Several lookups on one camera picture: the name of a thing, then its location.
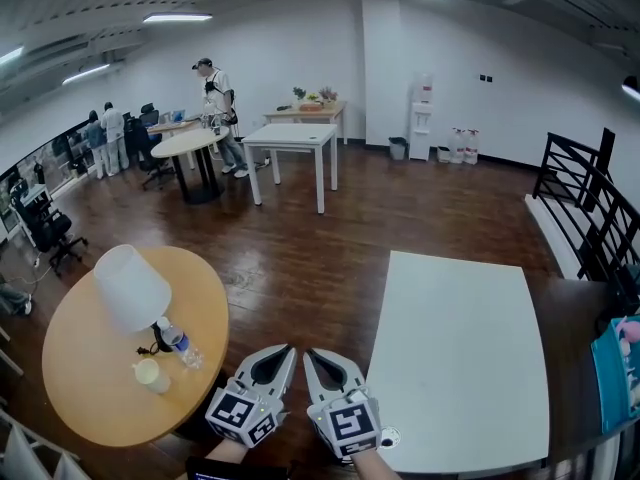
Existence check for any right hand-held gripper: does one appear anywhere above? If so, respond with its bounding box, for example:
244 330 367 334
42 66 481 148
301 348 385 460

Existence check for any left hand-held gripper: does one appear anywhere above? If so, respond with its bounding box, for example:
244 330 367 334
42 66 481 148
203 343 298 450

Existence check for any clear plastic water bottle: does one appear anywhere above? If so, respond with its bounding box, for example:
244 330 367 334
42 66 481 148
156 316 205 371

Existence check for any pale yellow cup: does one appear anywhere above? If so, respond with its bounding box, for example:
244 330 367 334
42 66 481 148
131 358 172 395

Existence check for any white shade table lamp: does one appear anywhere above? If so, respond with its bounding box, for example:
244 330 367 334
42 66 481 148
93 244 174 357

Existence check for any person's right forearm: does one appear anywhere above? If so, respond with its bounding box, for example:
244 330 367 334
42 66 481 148
352 450 402 480

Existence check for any person's left forearm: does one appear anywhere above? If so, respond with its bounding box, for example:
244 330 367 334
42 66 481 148
204 437 247 462

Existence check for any black screen device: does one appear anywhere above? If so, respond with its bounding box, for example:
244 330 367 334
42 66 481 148
185 457 291 480

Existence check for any white rectangular table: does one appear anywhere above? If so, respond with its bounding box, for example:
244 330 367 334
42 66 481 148
366 250 551 477

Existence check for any round wooden table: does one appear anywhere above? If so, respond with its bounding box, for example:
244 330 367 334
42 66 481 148
41 245 231 448

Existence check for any white square table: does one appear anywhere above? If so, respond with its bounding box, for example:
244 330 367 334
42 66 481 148
241 122 340 215

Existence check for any dark brown table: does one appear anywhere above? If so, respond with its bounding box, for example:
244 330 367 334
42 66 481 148
532 277 640 480

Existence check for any light round table black base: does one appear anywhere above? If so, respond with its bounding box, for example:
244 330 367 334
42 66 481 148
150 126 231 205

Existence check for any white shelf unit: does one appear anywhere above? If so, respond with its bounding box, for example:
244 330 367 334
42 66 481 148
0 407 81 480

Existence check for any long wooden desk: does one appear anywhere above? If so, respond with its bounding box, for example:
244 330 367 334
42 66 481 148
147 112 206 137

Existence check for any clear water jug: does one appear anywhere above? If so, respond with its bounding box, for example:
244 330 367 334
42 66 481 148
462 127 481 165
447 126 467 164

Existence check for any wooden side table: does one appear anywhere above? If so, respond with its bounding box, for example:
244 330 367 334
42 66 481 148
263 100 348 145

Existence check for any blue plastic bin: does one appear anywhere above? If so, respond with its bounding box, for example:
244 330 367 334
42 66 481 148
590 315 640 437

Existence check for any white water dispenser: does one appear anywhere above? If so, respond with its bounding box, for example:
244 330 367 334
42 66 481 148
408 71 434 162

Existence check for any pink toy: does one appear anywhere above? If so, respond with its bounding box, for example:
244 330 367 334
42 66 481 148
614 315 640 344

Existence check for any wide dark window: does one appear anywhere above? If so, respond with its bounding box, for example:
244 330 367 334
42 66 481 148
0 122 96 239

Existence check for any black box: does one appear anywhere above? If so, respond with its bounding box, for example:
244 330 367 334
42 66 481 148
615 263 640 315

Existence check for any black metal railing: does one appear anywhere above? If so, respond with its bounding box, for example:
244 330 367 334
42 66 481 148
532 127 640 314

